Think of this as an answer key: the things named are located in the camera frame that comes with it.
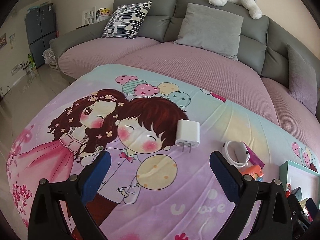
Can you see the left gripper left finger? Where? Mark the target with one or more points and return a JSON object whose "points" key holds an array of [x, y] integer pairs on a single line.
{"points": [[47, 220]]}

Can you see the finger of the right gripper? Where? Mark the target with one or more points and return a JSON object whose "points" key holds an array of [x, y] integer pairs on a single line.
{"points": [[311, 206], [295, 207]]}

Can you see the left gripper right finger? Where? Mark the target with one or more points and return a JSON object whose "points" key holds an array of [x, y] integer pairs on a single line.
{"points": [[273, 220]]}

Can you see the red white tube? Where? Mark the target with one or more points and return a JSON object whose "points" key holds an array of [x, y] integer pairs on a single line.
{"points": [[288, 187]]}

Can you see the black small box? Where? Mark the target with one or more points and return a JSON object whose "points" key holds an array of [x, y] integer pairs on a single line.
{"points": [[296, 192]]}

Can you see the orange blue small box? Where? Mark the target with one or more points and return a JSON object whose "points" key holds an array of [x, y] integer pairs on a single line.
{"points": [[255, 171]]}

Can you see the magenta cylinder lighter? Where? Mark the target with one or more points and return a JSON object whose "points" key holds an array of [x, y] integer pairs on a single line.
{"points": [[254, 159]]}

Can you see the white smart watch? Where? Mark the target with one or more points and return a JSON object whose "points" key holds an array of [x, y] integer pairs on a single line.
{"points": [[236, 153]]}

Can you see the white power adapter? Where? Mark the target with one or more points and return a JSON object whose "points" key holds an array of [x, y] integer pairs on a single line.
{"points": [[187, 134]]}

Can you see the cartoon printed blanket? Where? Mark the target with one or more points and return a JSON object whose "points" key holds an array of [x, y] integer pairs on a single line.
{"points": [[153, 189]]}

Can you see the grey sofa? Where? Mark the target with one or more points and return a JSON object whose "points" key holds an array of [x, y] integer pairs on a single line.
{"points": [[177, 35]]}

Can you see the purple grey pillow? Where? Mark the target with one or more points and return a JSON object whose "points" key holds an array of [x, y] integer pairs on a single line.
{"points": [[302, 80]]}

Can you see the light grey pillow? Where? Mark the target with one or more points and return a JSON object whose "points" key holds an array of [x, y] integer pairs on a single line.
{"points": [[211, 29]]}

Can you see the dark grey cabinet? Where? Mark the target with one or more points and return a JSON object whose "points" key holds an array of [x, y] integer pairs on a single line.
{"points": [[40, 24]]}

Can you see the white magazine rack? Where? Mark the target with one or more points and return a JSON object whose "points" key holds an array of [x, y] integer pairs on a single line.
{"points": [[94, 15]]}

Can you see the patterned black white pillow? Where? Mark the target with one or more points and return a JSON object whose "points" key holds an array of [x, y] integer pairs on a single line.
{"points": [[126, 21]]}

